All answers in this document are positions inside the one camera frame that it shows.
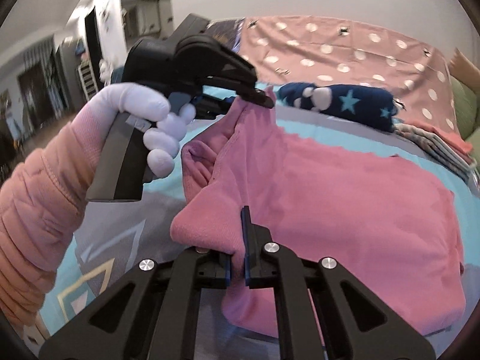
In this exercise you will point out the pink polka dot blanket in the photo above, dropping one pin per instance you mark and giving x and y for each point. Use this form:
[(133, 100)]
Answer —
[(326, 51)]

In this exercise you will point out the pink garment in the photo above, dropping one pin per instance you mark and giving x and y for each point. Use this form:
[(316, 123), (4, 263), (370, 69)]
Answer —
[(388, 221)]

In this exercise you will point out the left pink sleeved forearm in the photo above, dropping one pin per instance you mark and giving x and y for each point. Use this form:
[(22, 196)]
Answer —
[(42, 204)]

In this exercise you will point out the blue grey bed sheet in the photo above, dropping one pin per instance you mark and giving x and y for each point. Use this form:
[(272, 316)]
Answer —
[(116, 236)]

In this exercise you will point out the navy star plush pillow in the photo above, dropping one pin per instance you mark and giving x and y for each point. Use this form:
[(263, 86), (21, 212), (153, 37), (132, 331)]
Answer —
[(369, 106)]

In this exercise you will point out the dark patterned headboard cloth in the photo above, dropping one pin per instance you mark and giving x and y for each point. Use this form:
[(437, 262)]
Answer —
[(227, 31)]

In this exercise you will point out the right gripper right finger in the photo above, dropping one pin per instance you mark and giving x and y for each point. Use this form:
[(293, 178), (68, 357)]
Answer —
[(323, 311)]

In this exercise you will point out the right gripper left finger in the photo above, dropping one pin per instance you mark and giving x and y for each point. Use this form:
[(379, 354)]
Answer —
[(147, 314)]

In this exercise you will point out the stack of folded clothes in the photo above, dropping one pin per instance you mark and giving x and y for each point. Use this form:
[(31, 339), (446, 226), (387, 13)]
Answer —
[(462, 165)]

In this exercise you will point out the beige pillow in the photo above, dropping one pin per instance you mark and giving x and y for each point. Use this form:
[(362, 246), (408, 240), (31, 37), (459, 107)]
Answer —
[(464, 71)]

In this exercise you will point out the left white gloved hand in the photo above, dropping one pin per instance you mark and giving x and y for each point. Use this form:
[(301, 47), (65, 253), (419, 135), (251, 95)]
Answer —
[(163, 130)]

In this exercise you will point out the green pillow far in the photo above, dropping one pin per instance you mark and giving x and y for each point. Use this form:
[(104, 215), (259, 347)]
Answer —
[(466, 104)]

